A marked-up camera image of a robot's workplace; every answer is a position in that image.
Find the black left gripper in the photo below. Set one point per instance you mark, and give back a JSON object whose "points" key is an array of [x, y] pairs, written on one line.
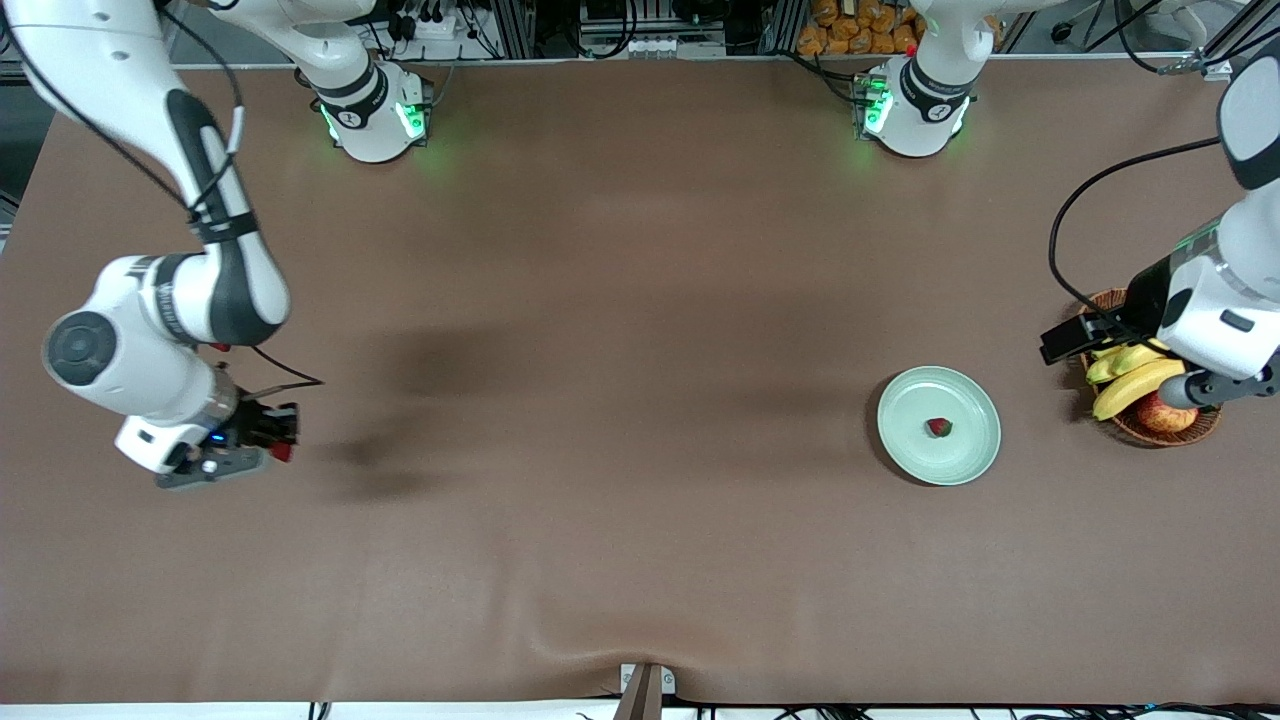
{"points": [[1146, 292]]}

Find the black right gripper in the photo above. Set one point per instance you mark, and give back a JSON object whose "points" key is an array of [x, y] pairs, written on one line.
{"points": [[253, 421]]}

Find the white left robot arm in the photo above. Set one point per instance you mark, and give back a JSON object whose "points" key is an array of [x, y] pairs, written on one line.
{"points": [[1220, 300]]}

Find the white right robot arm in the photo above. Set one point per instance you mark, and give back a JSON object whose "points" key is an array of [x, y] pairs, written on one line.
{"points": [[100, 60]]}

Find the light green round plate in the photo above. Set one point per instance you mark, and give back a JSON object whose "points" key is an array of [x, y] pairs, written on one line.
{"points": [[905, 425]]}

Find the yellow banana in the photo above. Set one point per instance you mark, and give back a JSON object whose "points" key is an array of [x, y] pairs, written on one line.
{"points": [[1103, 352], [1140, 356], [1135, 388], [1100, 370]]}

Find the brown wicker basket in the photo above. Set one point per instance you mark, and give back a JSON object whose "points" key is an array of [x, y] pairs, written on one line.
{"points": [[1135, 430]]}

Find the red apple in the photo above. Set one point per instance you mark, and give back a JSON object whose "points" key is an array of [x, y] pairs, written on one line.
{"points": [[1165, 420]]}

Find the black caster wheel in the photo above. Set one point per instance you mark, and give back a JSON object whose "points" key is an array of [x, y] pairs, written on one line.
{"points": [[1062, 31]]}

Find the brown tablecloth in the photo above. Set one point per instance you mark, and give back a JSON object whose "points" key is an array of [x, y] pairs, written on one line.
{"points": [[640, 400]]}

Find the orange snack bag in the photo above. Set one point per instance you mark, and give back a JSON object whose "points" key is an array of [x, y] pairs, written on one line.
{"points": [[830, 35]]}

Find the white power strip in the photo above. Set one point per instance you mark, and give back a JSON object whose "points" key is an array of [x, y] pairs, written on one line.
{"points": [[440, 28]]}

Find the white terminal strip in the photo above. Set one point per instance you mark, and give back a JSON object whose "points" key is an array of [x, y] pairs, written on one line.
{"points": [[660, 47]]}

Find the aluminium frame rail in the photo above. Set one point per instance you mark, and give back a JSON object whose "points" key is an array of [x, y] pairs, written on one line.
{"points": [[1216, 66]]}

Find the aluminium frame post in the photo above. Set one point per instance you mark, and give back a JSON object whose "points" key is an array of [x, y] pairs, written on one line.
{"points": [[518, 25], [785, 20]]}

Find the metal bracket with brown post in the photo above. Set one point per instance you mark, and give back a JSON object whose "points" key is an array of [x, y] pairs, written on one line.
{"points": [[645, 695]]}

